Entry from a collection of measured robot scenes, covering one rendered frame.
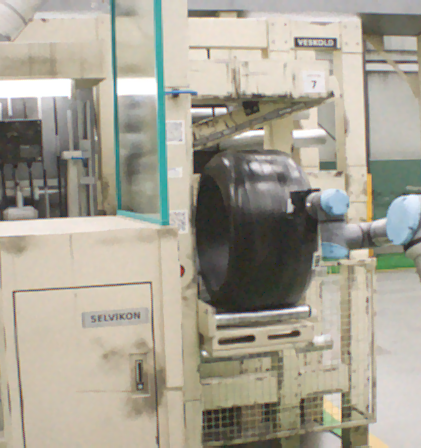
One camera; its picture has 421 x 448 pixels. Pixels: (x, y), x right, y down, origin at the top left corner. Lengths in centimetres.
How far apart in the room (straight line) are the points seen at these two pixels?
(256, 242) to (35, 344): 99
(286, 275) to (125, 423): 97
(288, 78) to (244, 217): 73
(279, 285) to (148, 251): 92
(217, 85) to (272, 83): 21
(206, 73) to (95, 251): 135
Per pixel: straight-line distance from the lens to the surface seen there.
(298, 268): 269
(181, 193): 273
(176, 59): 275
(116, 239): 184
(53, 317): 183
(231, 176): 269
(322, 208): 233
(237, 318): 274
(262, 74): 311
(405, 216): 198
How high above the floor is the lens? 140
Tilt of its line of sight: 4 degrees down
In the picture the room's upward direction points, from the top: 2 degrees counter-clockwise
